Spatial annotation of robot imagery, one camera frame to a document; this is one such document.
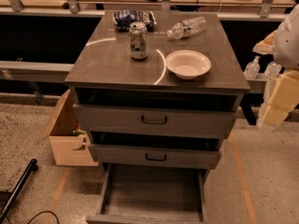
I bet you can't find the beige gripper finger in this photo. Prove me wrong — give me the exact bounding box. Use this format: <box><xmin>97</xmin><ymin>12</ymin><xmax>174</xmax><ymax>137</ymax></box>
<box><xmin>253</xmin><ymin>31</ymin><xmax>277</xmax><ymax>55</ymax></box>
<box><xmin>257</xmin><ymin>70</ymin><xmax>299</xmax><ymax>128</ymax></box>

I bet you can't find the green 7up soda can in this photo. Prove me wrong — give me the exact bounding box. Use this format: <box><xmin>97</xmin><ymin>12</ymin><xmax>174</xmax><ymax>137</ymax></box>
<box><xmin>129</xmin><ymin>21</ymin><xmax>148</xmax><ymax>60</ymax></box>

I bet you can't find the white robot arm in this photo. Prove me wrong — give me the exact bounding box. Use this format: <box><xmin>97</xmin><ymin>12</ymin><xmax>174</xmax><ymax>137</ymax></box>
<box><xmin>253</xmin><ymin>5</ymin><xmax>299</xmax><ymax>128</ymax></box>

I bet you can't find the grey drawer cabinet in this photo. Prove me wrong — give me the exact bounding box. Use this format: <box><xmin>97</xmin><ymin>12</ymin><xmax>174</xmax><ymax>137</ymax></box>
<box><xmin>64</xmin><ymin>10</ymin><xmax>251</xmax><ymax>224</ymax></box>

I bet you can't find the grey top drawer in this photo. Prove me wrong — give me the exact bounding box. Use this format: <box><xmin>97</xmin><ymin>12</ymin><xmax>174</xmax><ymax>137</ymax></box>
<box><xmin>73</xmin><ymin>104</ymin><xmax>236</xmax><ymax>139</ymax></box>

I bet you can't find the grey drawer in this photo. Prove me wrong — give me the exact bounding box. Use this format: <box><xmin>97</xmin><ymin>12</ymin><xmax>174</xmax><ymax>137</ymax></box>
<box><xmin>89</xmin><ymin>144</ymin><xmax>221</xmax><ymax>169</ymax></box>
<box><xmin>86</xmin><ymin>164</ymin><xmax>207</xmax><ymax>224</ymax></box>
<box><xmin>73</xmin><ymin>104</ymin><xmax>236</xmax><ymax>139</ymax></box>

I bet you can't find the grey middle drawer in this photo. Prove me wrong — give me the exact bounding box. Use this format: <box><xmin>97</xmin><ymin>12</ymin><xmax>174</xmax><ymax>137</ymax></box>
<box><xmin>89</xmin><ymin>144</ymin><xmax>221</xmax><ymax>169</ymax></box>

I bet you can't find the grey bottom drawer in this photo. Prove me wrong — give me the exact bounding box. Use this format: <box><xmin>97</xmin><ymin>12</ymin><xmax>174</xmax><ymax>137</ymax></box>
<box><xmin>86</xmin><ymin>164</ymin><xmax>207</xmax><ymax>224</ymax></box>

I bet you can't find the right sanitizer bottle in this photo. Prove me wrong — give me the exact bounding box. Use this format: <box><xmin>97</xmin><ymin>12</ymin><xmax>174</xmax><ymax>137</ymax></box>
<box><xmin>264</xmin><ymin>62</ymin><xmax>281</xmax><ymax>78</ymax></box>

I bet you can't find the sanitizer bottle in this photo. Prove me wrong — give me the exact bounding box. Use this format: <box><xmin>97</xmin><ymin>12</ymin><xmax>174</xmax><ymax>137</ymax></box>
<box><xmin>244</xmin><ymin>56</ymin><xmax>260</xmax><ymax>80</ymax></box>
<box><xmin>264</xmin><ymin>62</ymin><xmax>281</xmax><ymax>78</ymax></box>

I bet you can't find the left sanitizer bottle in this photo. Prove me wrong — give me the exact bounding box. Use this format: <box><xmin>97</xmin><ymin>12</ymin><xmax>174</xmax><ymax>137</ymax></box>
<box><xmin>244</xmin><ymin>56</ymin><xmax>260</xmax><ymax>80</ymax></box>

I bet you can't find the clear plastic water bottle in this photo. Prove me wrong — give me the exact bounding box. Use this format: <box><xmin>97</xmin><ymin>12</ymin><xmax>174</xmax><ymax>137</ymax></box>
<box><xmin>166</xmin><ymin>17</ymin><xmax>206</xmax><ymax>39</ymax></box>

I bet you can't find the white paper bowl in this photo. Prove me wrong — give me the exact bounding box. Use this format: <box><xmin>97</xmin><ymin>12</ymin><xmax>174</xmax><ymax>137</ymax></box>
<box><xmin>165</xmin><ymin>50</ymin><xmax>211</xmax><ymax>79</ymax></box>

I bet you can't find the blue chip bag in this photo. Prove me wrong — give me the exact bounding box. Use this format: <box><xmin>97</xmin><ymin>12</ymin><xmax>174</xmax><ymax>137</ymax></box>
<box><xmin>112</xmin><ymin>9</ymin><xmax>157</xmax><ymax>31</ymax></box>

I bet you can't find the cardboard box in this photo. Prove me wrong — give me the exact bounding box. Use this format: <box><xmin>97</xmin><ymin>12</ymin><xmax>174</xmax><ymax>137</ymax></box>
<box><xmin>37</xmin><ymin>90</ymin><xmax>98</xmax><ymax>166</ymax></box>

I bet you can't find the black pole on floor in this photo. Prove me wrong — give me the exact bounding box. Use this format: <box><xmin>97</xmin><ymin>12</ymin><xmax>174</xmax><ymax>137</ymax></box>
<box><xmin>0</xmin><ymin>159</ymin><xmax>38</xmax><ymax>224</ymax></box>

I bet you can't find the black floor cable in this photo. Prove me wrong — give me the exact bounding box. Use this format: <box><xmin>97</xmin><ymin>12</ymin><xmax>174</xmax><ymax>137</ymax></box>
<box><xmin>25</xmin><ymin>210</ymin><xmax>61</xmax><ymax>224</ymax></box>

